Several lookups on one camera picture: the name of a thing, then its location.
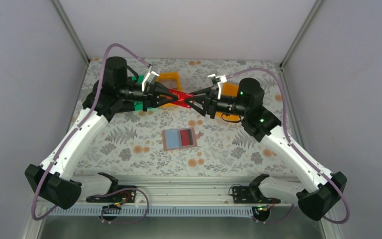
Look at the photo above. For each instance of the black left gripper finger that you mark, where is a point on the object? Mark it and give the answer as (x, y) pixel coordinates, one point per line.
(163, 100)
(161, 91)

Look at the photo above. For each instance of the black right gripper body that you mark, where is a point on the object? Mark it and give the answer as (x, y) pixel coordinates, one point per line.
(213, 103)

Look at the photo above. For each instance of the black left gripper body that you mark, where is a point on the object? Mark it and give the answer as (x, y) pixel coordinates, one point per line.
(146, 97)

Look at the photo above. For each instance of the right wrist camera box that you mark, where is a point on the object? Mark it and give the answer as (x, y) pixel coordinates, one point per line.
(218, 81)

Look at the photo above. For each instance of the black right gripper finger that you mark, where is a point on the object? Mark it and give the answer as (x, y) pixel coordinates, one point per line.
(204, 91)
(198, 103)

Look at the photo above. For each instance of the floral tablecloth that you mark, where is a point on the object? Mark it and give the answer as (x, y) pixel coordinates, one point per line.
(131, 144)

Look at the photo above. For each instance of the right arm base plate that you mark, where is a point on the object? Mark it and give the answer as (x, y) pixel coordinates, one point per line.
(243, 195)

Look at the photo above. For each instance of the aluminium mounting rail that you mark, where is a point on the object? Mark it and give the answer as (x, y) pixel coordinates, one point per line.
(164, 196)

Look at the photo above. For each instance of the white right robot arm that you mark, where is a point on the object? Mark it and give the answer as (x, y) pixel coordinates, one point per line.
(318, 190)

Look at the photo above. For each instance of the green storage bin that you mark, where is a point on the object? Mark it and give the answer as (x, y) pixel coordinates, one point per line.
(138, 106)

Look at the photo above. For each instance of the orange storage bin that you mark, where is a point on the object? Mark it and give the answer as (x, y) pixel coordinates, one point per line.
(229, 89)

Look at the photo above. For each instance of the red card in holder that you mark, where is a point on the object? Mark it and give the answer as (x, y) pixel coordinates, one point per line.
(186, 137)

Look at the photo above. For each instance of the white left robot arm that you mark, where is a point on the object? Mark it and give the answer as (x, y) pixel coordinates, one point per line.
(114, 93)

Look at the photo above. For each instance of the yellow storage bin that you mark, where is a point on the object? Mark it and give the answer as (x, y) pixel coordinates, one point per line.
(170, 80)

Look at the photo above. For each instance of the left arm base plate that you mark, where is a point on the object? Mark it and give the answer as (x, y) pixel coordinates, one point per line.
(124, 194)

